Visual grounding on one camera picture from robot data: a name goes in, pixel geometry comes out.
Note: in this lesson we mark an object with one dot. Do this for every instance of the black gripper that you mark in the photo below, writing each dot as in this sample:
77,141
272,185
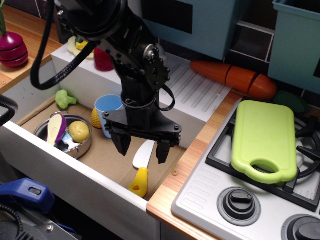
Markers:
146,122

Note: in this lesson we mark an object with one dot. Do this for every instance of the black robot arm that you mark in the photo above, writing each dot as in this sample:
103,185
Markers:
111,26

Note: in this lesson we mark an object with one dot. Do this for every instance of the green plastic cutting board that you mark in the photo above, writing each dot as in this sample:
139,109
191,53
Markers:
264,142

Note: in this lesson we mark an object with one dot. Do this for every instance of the yellow toy corn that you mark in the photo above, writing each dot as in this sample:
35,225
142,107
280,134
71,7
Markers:
95,121

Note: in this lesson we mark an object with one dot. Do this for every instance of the light blue plastic cup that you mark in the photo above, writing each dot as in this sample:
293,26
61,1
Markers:
107,103

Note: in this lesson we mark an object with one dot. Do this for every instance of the yellow toy potato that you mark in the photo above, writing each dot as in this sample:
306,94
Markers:
79,131

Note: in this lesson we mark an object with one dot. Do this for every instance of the blue white toy spatula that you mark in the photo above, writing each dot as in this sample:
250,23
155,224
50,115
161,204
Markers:
68,140

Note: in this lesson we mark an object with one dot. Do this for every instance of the white toy sink basin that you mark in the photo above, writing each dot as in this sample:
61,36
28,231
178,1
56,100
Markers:
96,184

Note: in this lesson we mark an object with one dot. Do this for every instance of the purple toy eggplant half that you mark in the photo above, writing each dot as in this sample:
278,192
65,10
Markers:
56,129

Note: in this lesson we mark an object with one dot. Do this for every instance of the green toy broccoli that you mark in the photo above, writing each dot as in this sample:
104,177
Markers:
63,100

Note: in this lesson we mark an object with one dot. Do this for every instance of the red toy pepper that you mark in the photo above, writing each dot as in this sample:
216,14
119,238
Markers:
102,61

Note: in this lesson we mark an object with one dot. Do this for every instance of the small metal pot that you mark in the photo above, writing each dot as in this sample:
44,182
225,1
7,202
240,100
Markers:
41,132

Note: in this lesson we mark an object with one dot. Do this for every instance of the grey stove knob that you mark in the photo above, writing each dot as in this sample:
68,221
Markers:
301,227
239,206

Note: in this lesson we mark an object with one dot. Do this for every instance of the pale yellow toy slice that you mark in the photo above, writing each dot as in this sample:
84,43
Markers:
75,48

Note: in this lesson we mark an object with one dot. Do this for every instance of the blue clamp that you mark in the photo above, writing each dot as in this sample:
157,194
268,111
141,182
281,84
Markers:
28,194

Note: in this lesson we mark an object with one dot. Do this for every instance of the orange wooden toy carrot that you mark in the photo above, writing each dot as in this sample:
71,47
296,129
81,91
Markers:
256,85

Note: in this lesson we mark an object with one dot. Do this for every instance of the teal storage bin left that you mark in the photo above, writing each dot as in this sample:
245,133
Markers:
203,26

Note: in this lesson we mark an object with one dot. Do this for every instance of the teal storage bin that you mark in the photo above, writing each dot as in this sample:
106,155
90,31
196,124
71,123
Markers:
203,26
295,55

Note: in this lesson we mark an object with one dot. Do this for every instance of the dark green toy vegetable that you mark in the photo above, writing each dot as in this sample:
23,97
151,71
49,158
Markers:
292,101

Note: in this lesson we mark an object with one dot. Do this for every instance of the purple wooden toy onion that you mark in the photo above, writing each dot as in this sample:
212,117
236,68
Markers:
13,50

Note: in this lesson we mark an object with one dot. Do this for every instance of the black stove grate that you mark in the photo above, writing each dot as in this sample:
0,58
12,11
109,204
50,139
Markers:
304,190

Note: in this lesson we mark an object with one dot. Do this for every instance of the grey stove knob right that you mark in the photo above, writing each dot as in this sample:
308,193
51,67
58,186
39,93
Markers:
301,227

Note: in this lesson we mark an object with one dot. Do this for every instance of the teal storage bin right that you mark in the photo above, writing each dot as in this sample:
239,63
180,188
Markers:
295,55

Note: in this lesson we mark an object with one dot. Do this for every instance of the toy knife yellow handle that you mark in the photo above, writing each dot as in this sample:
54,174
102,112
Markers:
139,185

